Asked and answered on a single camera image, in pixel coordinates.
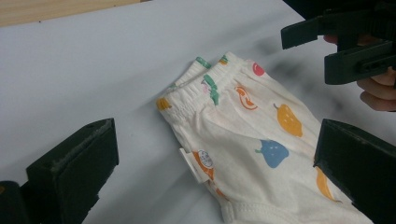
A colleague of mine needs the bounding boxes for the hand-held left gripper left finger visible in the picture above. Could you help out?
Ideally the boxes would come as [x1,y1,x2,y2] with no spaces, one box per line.
[26,118,120,224]

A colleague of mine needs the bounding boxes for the light wooden board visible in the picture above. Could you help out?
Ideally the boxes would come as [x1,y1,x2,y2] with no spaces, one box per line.
[0,0,152,28]

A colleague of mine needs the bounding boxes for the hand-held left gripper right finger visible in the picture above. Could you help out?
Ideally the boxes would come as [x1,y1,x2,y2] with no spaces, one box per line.
[313,119,396,224]

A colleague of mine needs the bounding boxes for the white fruit print baby pants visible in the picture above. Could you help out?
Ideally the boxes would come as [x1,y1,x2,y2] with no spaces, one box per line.
[155,50,375,224]

